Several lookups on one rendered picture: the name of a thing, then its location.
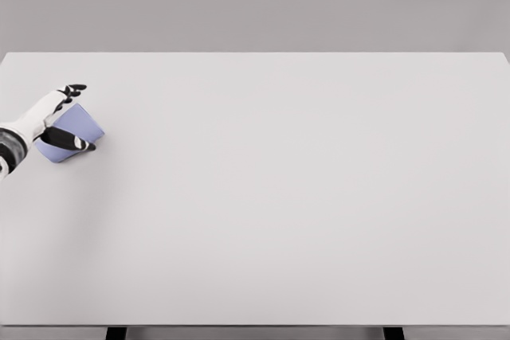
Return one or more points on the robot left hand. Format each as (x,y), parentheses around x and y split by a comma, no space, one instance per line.
(47,107)

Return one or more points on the light purple cup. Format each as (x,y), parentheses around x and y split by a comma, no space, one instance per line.
(77,124)

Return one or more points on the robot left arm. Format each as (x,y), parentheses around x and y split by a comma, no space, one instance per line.
(16,133)

